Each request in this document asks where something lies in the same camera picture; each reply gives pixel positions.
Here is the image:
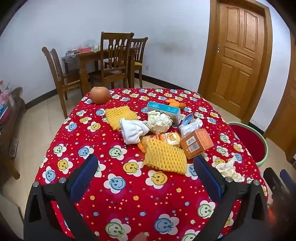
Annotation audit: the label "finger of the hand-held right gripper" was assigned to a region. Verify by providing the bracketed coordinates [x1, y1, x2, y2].
[280, 169, 296, 197]
[263, 167, 289, 207]

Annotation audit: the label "wooden dining table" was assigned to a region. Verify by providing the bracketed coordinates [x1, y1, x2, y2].
[62, 47, 137, 95]

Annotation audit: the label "orange carton box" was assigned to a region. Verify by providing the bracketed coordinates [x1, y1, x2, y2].
[180, 128, 214, 160]

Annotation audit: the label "pink boxes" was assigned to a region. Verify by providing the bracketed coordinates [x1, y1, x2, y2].
[0, 80, 15, 121]

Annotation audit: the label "wooden chair with yellow cushion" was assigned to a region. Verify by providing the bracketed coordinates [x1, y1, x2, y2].
[104, 37, 148, 88]

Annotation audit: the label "red smiley flower tablecloth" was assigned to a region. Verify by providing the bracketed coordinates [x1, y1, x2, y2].
[35, 88, 270, 241]

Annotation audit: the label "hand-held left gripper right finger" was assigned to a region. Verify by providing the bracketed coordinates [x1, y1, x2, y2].
[194, 155, 272, 241]

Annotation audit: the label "white sock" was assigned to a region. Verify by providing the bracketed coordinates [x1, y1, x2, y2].
[119, 118, 151, 145]

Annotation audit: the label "cream crumpled tissue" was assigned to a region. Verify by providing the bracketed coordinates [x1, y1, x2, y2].
[215, 156, 245, 182]

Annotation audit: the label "dark wooden cabinet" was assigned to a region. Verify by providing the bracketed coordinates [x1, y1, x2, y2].
[0, 87, 27, 181]

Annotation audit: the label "white paper ball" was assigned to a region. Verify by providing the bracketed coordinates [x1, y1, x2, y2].
[147, 110, 173, 135]

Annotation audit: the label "red apple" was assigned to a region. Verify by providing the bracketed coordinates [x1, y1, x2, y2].
[90, 86, 110, 105]

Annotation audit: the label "yellow foam fruit net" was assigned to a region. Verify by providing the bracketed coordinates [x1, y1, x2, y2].
[105, 105, 139, 131]
[144, 137, 188, 175]

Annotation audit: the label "wooden side door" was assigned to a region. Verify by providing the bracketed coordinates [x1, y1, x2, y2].
[265, 35, 296, 163]

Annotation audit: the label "wooden panel door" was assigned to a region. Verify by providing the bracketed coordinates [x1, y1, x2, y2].
[198, 0, 273, 124]

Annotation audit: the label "green bin with red liner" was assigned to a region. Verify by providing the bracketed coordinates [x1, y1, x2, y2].
[228, 122, 269, 168]

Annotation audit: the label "orange peel piece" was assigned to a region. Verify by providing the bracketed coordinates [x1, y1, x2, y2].
[166, 98, 186, 110]

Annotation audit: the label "teal carton box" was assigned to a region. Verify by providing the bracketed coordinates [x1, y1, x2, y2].
[147, 101, 195, 127]

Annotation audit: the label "orange snack packet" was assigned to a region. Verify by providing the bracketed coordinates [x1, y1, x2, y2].
[138, 132, 182, 153]

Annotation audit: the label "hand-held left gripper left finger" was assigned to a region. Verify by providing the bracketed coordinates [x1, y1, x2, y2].
[24, 155, 100, 241]

